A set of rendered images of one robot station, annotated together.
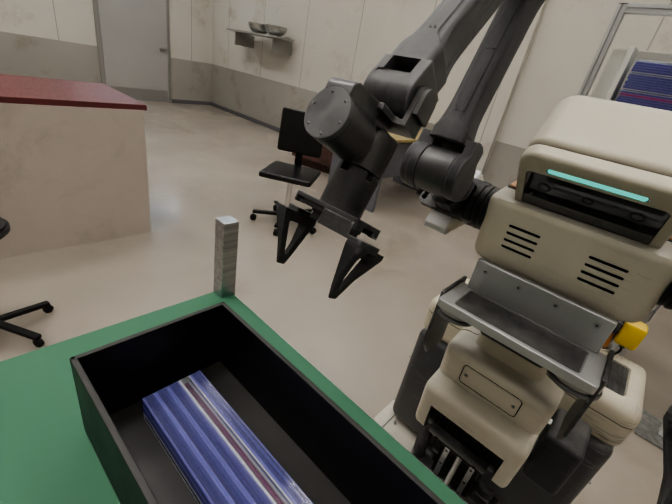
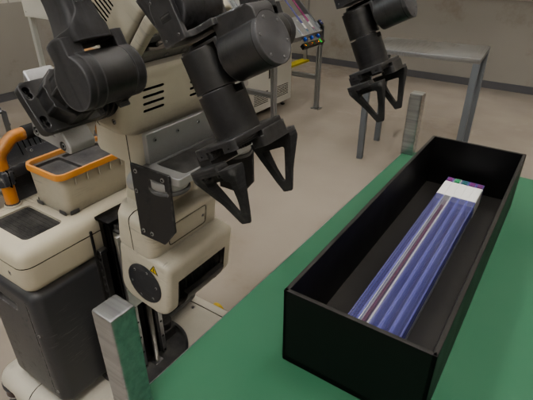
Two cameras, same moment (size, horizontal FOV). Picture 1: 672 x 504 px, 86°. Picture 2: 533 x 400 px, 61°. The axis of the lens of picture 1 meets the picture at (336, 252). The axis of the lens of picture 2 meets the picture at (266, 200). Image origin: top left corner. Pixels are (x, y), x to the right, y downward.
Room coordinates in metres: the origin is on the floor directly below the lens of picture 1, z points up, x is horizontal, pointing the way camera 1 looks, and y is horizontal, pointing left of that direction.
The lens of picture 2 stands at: (0.43, 0.53, 1.40)
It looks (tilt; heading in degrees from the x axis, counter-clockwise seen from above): 30 degrees down; 267
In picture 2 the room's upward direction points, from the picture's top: straight up
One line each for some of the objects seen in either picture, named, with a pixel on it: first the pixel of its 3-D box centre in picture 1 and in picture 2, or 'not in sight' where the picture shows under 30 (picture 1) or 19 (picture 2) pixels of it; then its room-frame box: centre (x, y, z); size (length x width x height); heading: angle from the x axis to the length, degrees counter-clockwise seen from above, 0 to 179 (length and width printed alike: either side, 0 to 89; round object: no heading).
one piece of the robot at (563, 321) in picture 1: (513, 340); (194, 168); (0.52, -0.34, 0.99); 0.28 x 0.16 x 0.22; 52
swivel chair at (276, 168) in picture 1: (293, 172); not in sight; (3.06, 0.50, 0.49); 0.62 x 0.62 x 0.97
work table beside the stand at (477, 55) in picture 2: not in sight; (419, 105); (-0.85, -2.53, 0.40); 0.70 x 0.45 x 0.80; 147
